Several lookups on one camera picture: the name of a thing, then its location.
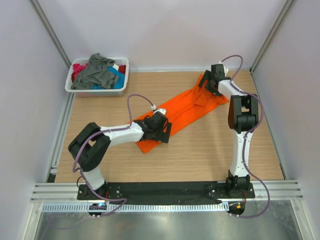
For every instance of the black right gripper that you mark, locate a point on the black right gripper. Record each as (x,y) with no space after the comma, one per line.
(206,76)

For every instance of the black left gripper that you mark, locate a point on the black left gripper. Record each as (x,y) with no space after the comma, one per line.
(163,136)

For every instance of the orange t shirt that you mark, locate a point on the orange t shirt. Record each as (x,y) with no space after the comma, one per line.
(191,105)

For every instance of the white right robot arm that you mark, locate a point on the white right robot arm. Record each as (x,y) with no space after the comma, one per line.
(243,117)

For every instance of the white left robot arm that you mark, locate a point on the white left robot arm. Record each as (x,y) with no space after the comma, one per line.
(91,144)

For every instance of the blue t shirt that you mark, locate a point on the blue t shirt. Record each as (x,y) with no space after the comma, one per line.
(118,83)

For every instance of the dark red t shirt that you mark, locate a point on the dark red t shirt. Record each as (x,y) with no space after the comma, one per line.
(122,69)

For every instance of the white plastic laundry basket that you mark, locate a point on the white plastic laundry basket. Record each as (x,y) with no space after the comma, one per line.
(120,61)

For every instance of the white garment in basket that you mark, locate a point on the white garment in basket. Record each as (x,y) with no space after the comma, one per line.
(115,66)

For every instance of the grey t shirt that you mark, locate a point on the grey t shirt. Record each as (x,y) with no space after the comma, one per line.
(95,74)

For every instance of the pink t shirt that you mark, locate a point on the pink t shirt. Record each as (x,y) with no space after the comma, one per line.
(77,68)

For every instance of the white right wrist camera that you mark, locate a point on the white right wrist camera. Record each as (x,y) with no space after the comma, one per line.
(226,70)

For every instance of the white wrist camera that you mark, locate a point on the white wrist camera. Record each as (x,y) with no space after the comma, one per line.
(156,109)
(226,70)

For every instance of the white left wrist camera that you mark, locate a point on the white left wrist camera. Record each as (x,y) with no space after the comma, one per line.
(156,109)

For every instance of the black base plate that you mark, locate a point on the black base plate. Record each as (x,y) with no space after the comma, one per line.
(173,193)

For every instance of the slotted white cable duct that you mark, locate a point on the slotted white cable duct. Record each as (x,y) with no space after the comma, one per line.
(98,207)

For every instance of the aluminium front rail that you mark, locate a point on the aluminium front rail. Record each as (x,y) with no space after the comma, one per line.
(67,192)

